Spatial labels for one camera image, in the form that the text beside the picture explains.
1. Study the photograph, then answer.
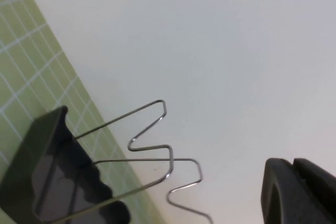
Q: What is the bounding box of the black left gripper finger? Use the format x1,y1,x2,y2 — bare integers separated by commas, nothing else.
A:
258,157,336,224

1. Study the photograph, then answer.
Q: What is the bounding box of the green grid pattern mat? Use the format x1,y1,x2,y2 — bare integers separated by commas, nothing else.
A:
0,0,171,224

